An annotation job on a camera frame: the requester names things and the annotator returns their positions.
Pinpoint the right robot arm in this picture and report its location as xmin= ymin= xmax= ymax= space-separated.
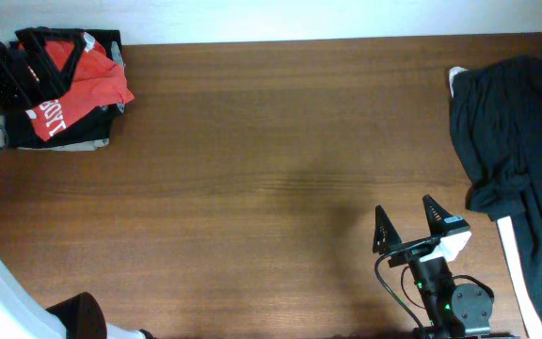
xmin=373 ymin=195 xmax=495 ymax=338

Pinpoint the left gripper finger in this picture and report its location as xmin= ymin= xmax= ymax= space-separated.
xmin=0 ymin=42 xmax=72 ymax=108
xmin=15 ymin=27 xmax=87 ymax=92

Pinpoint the folded black garment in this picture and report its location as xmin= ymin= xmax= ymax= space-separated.
xmin=3 ymin=27 xmax=124 ymax=150

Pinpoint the dark grey garment pile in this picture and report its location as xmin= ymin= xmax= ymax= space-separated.
xmin=448 ymin=56 xmax=542 ymax=330

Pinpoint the folded beige garment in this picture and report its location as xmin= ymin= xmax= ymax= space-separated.
xmin=0 ymin=79 xmax=104 ymax=148

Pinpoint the red orange t-shirt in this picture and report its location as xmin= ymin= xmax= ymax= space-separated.
xmin=16 ymin=31 xmax=136 ymax=142

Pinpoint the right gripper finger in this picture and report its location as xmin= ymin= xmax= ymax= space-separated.
xmin=422 ymin=195 xmax=464 ymax=235
xmin=373 ymin=205 xmax=402 ymax=254

